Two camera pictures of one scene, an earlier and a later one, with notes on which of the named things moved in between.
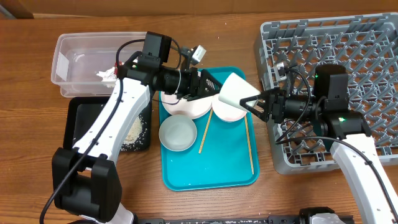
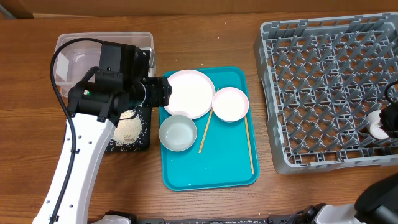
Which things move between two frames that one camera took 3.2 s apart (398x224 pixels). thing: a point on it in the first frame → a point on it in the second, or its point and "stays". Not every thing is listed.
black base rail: [270, 219] stays
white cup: [234, 88] → [373, 118]
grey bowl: [177, 133] stays
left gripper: [194, 89] → [158, 93]
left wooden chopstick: [204, 139] stays
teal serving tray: [224, 154] stays
